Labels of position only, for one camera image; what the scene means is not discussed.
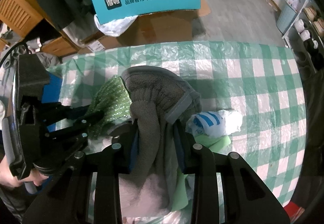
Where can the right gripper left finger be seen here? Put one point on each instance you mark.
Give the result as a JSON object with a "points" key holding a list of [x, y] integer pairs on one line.
{"points": [[119, 158]]}

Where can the blue cardboard box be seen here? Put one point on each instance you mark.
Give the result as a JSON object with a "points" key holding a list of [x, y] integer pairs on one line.
{"points": [[50, 104]]}

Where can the light blue waste bin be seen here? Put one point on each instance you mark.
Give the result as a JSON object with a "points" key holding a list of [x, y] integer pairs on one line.
{"points": [[286, 17]]}

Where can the wooden louvered cabinet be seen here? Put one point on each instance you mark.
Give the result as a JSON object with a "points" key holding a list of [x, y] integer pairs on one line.
{"points": [[26, 17]]}

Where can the grey shoe rack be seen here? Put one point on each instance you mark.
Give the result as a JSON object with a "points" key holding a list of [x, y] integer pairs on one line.
{"points": [[305, 34]]}

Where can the white plastic bag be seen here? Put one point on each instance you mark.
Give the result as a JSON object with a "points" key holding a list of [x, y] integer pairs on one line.
{"points": [[116, 27]]}

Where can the green checkered tablecloth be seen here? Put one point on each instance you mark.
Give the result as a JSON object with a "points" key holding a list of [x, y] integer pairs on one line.
{"points": [[260, 81]]}

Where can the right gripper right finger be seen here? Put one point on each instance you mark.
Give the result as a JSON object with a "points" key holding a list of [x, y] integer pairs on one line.
{"points": [[194, 158]]}

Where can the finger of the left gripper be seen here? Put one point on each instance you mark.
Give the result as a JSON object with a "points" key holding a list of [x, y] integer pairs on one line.
{"points": [[81, 126], [69, 112]]}

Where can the brown cardboard box on floor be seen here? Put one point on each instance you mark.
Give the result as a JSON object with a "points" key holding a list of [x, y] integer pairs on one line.
{"points": [[162, 27]]}

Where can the grey fleece garment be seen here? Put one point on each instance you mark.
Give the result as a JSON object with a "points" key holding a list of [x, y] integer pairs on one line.
{"points": [[159, 98]]}

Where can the white blue striped sock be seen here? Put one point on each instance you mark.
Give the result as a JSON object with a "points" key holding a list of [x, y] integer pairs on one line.
{"points": [[215, 124]]}

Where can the green sparkly cloth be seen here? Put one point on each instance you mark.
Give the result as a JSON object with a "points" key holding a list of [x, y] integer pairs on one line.
{"points": [[113, 99]]}

